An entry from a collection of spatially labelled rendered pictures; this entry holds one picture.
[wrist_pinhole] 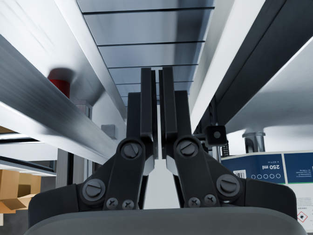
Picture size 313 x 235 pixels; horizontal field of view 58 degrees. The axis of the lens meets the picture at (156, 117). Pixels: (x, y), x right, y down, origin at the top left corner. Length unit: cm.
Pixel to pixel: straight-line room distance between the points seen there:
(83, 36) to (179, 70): 9
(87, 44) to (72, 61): 14
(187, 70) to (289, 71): 9
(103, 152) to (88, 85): 28
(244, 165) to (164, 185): 31
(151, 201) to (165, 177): 3
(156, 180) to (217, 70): 18
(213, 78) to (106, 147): 8
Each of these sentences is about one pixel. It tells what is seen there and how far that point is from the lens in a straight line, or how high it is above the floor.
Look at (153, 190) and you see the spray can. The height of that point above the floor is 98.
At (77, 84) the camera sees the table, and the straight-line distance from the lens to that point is 43.
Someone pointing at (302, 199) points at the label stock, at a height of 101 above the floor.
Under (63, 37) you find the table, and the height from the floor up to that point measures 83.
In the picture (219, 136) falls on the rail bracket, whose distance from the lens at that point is 43.
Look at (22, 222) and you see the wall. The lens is 529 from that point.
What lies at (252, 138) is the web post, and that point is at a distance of 59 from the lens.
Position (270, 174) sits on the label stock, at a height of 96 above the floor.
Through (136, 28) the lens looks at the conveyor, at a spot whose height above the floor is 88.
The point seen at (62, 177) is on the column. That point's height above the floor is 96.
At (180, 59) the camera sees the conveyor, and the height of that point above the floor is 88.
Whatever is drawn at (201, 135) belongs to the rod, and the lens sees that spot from 44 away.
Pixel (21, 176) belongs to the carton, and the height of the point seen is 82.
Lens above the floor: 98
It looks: 14 degrees down
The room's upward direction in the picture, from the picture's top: 178 degrees clockwise
